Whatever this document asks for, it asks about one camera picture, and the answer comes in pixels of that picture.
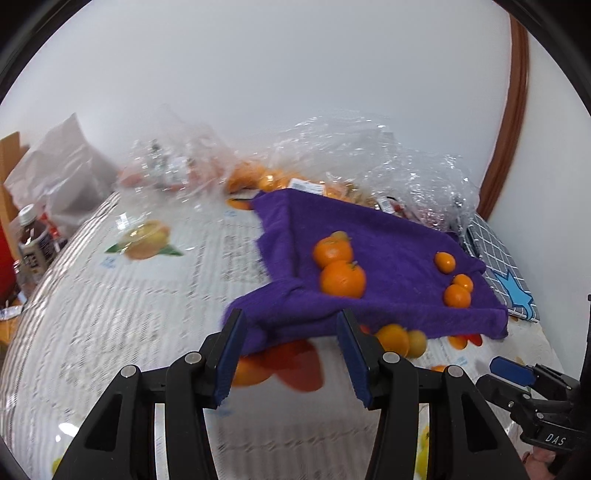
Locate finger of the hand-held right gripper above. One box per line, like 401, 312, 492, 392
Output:
475, 374, 539, 416
489, 355, 580, 398

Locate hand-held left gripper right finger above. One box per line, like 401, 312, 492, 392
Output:
336, 309, 529, 480

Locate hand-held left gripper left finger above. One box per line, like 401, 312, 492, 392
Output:
52, 308, 245, 480

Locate purple towel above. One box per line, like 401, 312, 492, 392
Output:
224, 189, 509, 358

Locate large orange mandarin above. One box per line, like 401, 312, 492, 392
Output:
312, 235, 354, 269
320, 261, 368, 298

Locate clear bag of red fruits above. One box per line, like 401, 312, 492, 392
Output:
272, 111, 481, 232

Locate person's right hand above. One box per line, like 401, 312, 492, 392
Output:
522, 449, 561, 480

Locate small yellowish green fruit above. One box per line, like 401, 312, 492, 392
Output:
406, 330, 428, 359

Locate fruit print tablecloth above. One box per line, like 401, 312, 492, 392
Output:
0, 185, 570, 480

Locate grey checked cushion blue star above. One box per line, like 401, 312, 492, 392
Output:
462, 215, 539, 324

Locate clear bag of mandarins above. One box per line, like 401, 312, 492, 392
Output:
225, 159, 370, 205

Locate crumpled clear plastic bag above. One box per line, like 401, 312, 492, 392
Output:
115, 106, 237, 209

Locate dark drink bottle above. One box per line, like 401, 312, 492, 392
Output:
16, 204, 58, 283

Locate red paper bag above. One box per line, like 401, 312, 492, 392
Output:
0, 217, 19, 296

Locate white plastic bag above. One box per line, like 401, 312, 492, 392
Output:
4, 113, 119, 237

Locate wooden furniture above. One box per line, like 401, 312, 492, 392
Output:
0, 131, 31, 186

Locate brown wooden door frame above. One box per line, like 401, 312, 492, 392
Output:
478, 9, 529, 223

